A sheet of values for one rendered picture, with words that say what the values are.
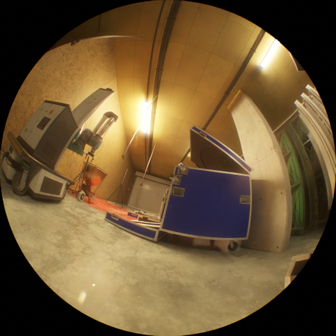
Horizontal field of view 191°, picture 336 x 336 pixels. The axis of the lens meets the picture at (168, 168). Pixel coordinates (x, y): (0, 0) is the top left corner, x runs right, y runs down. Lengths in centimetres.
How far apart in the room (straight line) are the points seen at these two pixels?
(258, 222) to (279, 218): 32
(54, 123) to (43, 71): 146
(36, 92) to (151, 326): 244
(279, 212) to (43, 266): 171
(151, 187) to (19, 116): 863
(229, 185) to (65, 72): 318
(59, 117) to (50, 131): 14
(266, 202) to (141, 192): 814
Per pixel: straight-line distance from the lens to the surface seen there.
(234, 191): 126
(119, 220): 139
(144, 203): 842
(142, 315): 44
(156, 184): 867
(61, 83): 243
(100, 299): 45
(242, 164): 147
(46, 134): 101
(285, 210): 138
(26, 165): 97
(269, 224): 145
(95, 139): 143
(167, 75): 301
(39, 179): 101
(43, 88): 228
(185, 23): 302
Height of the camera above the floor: 38
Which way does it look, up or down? 24 degrees up
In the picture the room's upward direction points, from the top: 15 degrees clockwise
